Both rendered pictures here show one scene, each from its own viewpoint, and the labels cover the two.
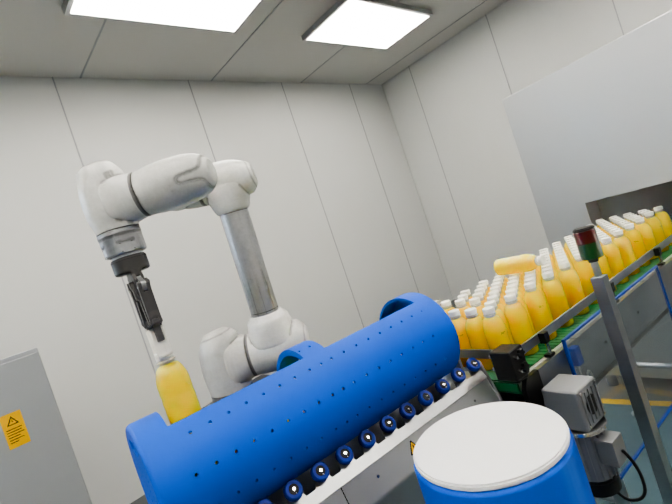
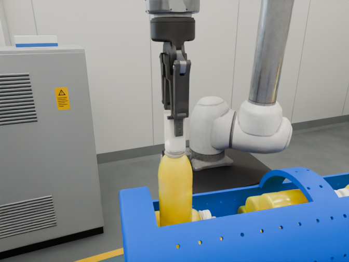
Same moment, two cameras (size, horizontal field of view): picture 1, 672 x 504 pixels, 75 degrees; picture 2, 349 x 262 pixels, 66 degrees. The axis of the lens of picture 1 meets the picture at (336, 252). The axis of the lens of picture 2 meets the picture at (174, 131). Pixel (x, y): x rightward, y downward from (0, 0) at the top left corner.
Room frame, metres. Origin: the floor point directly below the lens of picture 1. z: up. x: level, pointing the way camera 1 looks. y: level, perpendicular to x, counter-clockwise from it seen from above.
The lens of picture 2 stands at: (0.51, 0.27, 1.56)
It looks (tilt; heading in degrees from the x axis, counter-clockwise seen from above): 21 degrees down; 21
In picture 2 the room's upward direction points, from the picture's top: straight up
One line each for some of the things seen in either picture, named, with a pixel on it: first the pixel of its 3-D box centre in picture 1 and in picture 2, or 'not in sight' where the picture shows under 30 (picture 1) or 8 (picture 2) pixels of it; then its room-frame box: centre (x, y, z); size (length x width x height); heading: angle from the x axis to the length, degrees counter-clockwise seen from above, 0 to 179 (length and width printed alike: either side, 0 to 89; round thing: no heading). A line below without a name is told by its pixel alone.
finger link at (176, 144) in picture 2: (160, 341); (177, 134); (0.95, 0.43, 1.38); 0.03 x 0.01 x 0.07; 124
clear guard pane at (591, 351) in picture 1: (637, 362); not in sight; (1.57, -0.91, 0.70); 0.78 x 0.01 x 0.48; 124
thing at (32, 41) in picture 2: not in sight; (36, 41); (1.93, 1.76, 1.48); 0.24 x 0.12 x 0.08; 141
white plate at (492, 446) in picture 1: (486, 440); not in sight; (0.79, -0.15, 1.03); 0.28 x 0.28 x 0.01
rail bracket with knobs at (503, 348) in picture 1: (508, 364); not in sight; (1.30, -0.38, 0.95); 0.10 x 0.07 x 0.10; 34
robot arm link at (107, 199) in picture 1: (112, 196); not in sight; (0.97, 0.43, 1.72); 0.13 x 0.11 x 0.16; 91
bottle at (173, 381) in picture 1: (179, 397); (175, 190); (0.97, 0.44, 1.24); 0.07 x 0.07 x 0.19
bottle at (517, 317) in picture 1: (519, 325); not in sight; (1.47, -0.51, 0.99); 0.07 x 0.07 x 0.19
